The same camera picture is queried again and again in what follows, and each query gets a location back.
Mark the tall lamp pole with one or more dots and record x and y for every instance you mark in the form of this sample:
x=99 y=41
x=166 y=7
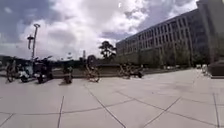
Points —
x=33 y=40

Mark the large grey glass-fronted building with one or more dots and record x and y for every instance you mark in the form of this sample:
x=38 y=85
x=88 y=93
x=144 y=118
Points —
x=173 y=36

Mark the row of parked bikes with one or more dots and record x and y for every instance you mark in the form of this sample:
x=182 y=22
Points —
x=43 y=71

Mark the grey paved slab plaza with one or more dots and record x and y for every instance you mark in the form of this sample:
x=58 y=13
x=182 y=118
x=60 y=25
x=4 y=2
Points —
x=133 y=100

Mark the dark tree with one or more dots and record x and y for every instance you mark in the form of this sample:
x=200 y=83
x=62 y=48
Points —
x=107 y=50

